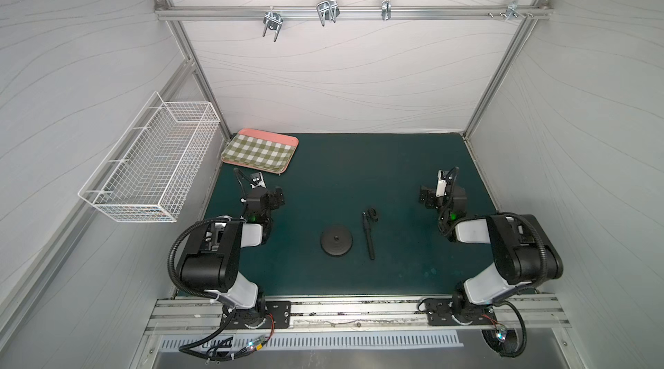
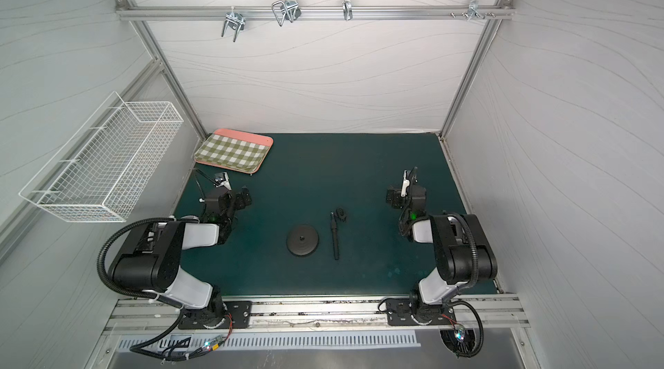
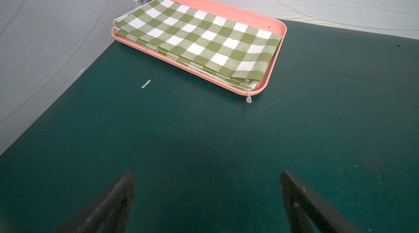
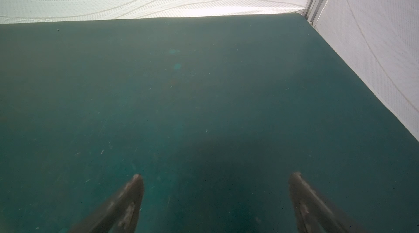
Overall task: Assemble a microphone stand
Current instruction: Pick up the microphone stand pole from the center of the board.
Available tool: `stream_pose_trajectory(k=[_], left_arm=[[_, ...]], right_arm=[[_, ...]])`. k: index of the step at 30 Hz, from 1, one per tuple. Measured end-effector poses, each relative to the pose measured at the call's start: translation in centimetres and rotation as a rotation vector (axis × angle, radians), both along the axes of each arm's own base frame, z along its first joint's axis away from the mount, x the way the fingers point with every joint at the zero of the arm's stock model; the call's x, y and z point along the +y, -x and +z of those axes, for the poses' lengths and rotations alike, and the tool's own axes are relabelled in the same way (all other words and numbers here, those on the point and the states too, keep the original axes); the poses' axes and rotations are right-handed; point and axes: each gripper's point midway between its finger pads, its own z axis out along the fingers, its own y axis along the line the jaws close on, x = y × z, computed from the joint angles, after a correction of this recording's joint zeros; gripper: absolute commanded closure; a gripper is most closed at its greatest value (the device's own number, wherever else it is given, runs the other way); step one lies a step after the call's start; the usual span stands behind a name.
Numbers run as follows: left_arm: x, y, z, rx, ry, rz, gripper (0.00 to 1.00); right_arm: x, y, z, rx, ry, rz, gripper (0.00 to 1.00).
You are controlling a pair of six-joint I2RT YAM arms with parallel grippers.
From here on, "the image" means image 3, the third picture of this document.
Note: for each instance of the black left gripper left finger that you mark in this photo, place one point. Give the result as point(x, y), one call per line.
point(109, 213)

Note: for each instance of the green white checkered cloth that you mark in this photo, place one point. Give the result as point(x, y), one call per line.
point(231, 52)

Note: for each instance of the small white scrap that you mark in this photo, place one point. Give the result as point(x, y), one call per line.
point(145, 84)

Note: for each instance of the pink plastic tray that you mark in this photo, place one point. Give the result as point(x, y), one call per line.
point(231, 13)

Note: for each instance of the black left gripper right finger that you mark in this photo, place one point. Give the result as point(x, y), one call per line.
point(304, 207)

